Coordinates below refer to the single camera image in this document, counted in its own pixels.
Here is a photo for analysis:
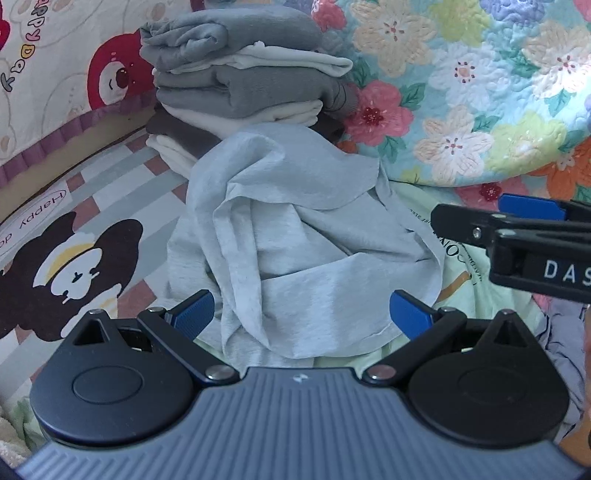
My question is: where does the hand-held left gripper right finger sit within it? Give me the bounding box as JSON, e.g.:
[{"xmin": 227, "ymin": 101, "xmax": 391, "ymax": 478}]
[{"xmin": 362, "ymin": 290, "xmax": 536, "ymax": 384}]

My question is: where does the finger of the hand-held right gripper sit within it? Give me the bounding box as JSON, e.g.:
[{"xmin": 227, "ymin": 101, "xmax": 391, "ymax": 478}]
[
  {"xmin": 430, "ymin": 203, "xmax": 591, "ymax": 251},
  {"xmin": 499, "ymin": 194, "xmax": 591, "ymax": 221}
]

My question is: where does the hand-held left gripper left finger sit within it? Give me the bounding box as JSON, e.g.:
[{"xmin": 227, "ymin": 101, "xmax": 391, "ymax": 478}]
[{"xmin": 64, "ymin": 290, "xmax": 241, "ymax": 385}]

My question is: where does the light grey shirt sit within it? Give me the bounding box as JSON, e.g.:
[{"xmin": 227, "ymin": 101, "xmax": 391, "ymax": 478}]
[{"xmin": 164, "ymin": 124, "xmax": 446, "ymax": 365}]

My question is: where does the stack of clothes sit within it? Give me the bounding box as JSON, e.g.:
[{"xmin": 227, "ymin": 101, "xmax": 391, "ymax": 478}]
[{"xmin": 139, "ymin": 9, "xmax": 361, "ymax": 178}]

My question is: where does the lavender printed cloth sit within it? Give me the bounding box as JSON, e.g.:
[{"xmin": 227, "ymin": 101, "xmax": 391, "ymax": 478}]
[{"xmin": 531, "ymin": 295, "xmax": 591, "ymax": 416}]

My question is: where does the checked bear-print bed sheet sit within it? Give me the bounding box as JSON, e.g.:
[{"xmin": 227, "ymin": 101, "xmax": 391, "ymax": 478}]
[{"xmin": 0, "ymin": 127, "xmax": 227, "ymax": 365}]

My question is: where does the floral quilt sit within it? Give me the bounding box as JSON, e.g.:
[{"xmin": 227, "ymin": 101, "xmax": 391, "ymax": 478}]
[{"xmin": 309, "ymin": 0, "xmax": 591, "ymax": 208}]

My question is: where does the cream bear-print cloth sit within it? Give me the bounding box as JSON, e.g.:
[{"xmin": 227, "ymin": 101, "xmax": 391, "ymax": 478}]
[{"xmin": 0, "ymin": 0, "xmax": 208, "ymax": 185}]

